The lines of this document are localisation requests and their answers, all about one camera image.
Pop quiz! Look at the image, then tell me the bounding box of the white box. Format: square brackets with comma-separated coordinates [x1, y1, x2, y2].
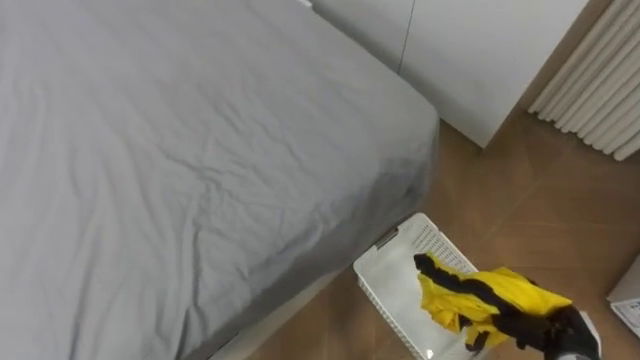
[606, 254, 640, 340]

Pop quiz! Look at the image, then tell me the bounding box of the white plastic laundry basket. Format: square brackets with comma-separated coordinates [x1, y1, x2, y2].
[352, 212, 494, 360]

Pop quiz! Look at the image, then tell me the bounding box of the grey bed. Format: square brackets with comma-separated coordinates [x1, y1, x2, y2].
[0, 0, 441, 360]

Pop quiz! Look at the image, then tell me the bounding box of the white cabinet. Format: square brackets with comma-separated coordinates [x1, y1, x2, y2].
[297, 0, 591, 149]

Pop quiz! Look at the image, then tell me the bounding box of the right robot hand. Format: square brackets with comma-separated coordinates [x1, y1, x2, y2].
[514, 305, 603, 360]

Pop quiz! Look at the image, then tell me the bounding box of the cream pleated curtain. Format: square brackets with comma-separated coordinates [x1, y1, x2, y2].
[527, 0, 640, 162]

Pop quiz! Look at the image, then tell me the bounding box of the yellow and black garment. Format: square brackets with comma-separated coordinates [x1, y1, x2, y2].
[413, 252, 573, 354]

